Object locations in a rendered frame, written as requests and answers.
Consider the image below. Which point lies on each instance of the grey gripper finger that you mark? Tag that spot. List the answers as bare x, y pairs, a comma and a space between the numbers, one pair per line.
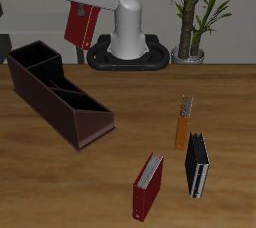
81, 10

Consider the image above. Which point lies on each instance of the red book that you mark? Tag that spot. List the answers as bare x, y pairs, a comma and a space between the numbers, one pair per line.
146, 192
80, 28

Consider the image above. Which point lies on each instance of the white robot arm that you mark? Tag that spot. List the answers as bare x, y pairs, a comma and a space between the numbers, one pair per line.
128, 22

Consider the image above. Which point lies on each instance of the dark brown desk caddy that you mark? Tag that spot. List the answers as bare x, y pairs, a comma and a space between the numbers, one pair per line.
63, 105

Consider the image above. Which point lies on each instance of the orange book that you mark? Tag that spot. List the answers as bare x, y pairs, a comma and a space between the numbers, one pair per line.
182, 128

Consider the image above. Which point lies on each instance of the black book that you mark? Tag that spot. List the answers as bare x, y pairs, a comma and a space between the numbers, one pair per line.
197, 168

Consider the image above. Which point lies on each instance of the dark background furniture piece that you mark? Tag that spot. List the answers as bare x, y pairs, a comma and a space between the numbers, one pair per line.
4, 48

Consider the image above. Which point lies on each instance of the green pot plant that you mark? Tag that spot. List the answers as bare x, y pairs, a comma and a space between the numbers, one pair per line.
186, 22

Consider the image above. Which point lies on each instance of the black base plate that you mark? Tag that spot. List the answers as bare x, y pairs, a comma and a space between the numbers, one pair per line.
128, 65

